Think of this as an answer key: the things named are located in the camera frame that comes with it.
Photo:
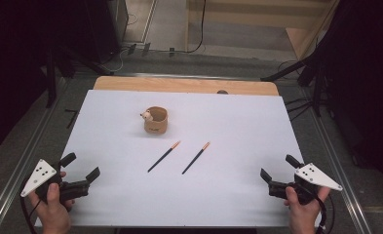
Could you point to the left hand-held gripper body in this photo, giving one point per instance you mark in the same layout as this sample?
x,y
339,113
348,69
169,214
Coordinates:
x,y
38,177

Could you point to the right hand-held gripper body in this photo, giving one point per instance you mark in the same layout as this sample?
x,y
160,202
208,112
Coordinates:
x,y
312,175

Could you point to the black chopstick with orange tip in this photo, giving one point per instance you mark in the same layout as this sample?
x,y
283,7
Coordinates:
x,y
163,156
196,158

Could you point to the wooden cup with bear figure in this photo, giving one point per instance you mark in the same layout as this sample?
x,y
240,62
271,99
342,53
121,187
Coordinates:
x,y
156,125

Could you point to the person's left hand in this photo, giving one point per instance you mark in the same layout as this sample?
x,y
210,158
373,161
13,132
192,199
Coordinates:
x,y
54,214

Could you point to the person's right hand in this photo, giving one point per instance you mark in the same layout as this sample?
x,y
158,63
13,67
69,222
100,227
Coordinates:
x,y
304,217

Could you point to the white table sheet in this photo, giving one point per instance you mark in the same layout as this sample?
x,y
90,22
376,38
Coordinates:
x,y
211,123

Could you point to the black tripod stand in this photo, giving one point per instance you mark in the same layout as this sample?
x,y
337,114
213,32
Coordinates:
x,y
315,84

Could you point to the black curtain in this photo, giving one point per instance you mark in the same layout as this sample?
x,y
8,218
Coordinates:
x,y
367,81
10,65

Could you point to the black cabinet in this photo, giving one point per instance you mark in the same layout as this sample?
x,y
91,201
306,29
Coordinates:
x,y
109,26

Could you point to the beige wooden steps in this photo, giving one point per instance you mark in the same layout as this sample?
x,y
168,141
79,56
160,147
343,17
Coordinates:
x,y
244,18

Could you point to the metal floor rail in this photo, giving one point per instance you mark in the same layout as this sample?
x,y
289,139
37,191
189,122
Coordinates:
x,y
338,172
20,169

